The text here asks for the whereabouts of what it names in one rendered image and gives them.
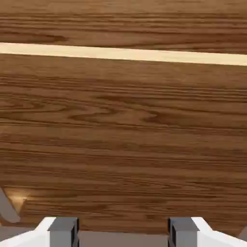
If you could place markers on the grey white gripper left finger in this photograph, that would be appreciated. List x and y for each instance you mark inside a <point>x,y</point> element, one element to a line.
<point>61,233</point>

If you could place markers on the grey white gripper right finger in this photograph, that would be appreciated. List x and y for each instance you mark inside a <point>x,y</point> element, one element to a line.
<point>185,233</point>

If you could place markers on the brown wooden cabinet door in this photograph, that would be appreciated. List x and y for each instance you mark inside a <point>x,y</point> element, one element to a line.
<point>123,139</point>
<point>123,23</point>

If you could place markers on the wooden cabinet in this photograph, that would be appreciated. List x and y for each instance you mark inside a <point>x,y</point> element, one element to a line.
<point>123,54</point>

